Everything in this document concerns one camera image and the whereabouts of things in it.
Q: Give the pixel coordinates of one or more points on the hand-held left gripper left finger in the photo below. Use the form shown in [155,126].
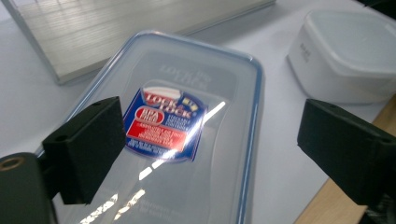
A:
[87,149]

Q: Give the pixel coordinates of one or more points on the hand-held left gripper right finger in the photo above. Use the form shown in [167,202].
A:
[348,149]

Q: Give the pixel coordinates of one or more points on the white square container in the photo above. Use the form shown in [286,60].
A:
[342,62]

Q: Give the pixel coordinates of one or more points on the lidded clear food container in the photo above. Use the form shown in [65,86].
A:
[218,93]

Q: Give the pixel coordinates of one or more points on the pale grey table mat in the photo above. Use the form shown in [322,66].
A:
[280,180]

